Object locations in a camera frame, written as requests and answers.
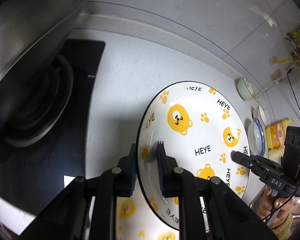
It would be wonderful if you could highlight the white power cable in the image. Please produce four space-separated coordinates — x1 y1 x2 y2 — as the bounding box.
255 76 286 99

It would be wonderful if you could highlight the blue patterned shallow bowl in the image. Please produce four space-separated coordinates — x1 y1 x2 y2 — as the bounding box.
253 118 266 157

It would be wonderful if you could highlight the white bowl blue leaf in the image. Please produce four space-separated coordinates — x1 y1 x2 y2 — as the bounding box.
237 77 255 101

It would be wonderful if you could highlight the black power cable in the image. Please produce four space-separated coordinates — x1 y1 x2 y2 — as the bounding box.
287 68 300 131

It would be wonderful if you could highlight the black glass gas stove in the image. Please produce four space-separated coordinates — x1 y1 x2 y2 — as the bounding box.
0 39 106 215

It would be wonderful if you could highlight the yellow detergent bottle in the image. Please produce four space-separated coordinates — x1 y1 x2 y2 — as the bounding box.
265 118 295 149

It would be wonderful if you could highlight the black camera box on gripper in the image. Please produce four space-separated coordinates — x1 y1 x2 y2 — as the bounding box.
281 126 300 186

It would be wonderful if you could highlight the beige wall socket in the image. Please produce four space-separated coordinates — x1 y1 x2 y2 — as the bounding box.
270 69 281 81

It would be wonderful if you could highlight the yellow gas valve pipe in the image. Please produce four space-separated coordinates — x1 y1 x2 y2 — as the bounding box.
271 31 300 69

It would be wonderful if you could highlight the black lidded wok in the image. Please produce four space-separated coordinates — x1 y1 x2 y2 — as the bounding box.
0 0 91 91

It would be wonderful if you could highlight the person's right hand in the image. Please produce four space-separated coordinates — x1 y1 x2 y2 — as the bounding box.
256 185 294 230

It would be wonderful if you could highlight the yellow bear print plate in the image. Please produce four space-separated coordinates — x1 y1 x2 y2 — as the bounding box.
137 81 250 230

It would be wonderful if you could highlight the pale cabbage piece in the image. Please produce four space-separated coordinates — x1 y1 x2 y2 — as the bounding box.
268 147 285 160

